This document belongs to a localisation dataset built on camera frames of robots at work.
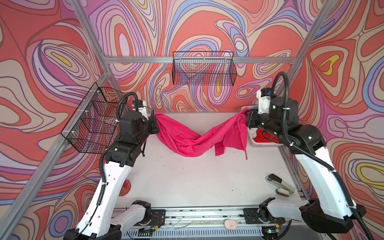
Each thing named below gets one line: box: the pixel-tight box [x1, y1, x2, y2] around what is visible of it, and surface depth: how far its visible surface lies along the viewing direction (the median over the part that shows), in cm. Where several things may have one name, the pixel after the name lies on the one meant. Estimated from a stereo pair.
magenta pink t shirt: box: [154, 108, 249, 160], surface depth 74 cm
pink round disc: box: [224, 219, 237, 230], surface depth 72 cm
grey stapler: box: [265, 173, 296, 197], surface depth 82 cm
